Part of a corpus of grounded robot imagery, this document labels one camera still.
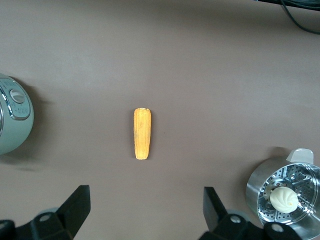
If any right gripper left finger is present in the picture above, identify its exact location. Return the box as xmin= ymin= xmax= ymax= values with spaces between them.
xmin=14 ymin=184 xmax=91 ymax=240

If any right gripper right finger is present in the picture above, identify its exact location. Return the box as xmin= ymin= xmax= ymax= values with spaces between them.
xmin=198 ymin=186 xmax=266 ymax=240

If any yellow corn cob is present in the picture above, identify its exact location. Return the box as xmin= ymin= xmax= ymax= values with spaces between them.
xmin=133 ymin=107 xmax=152 ymax=161

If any steel steamer pot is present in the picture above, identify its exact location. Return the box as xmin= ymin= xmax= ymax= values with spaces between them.
xmin=245 ymin=147 xmax=320 ymax=240

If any steel electric cooking pot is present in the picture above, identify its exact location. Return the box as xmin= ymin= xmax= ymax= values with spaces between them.
xmin=0 ymin=72 xmax=35 ymax=156

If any white steamed bun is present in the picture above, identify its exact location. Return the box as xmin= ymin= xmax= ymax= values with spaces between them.
xmin=269 ymin=186 xmax=298 ymax=214

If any perforated steel steamer insert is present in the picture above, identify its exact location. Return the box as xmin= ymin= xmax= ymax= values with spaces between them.
xmin=257 ymin=163 xmax=320 ymax=223

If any brown table cover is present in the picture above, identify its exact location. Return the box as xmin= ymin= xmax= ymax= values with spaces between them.
xmin=0 ymin=0 xmax=320 ymax=240

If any black cable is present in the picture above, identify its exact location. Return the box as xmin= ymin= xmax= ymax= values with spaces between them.
xmin=279 ymin=0 xmax=320 ymax=35

